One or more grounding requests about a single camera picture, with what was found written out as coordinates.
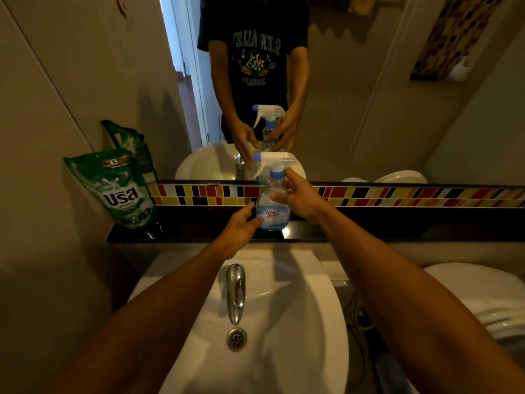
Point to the person's left hand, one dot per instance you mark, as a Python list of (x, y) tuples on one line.
[(233, 235)]

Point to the person's right hand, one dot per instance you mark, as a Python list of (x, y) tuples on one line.
[(305, 198)]

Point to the person's left thumb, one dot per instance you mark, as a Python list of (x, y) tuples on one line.
[(248, 210)]

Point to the person's right thumb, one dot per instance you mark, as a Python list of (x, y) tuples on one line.
[(279, 196)]

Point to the clear spray bottle white trigger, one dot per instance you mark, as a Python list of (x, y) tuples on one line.
[(274, 215)]

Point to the person's left forearm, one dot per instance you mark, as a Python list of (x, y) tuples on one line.
[(156, 324)]

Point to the person's right forearm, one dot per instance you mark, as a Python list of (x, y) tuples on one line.
[(410, 307)]

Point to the chrome faucet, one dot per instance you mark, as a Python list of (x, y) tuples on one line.
[(236, 291)]

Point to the black stone ledge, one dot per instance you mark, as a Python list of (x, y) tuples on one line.
[(389, 225)]

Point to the white ceramic sink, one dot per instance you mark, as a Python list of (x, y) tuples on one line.
[(287, 324)]

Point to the chrome sink drain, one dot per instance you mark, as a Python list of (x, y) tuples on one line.
[(236, 339)]

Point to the green detergent refill pouch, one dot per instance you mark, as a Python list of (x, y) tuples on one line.
[(119, 192)]

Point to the multicoloured tile strip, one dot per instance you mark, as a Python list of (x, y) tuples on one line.
[(410, 196)]

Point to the white toilet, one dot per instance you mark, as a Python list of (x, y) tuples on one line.
[(471, 283)]

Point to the wall mirror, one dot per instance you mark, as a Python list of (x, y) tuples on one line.
[(361, 118)]

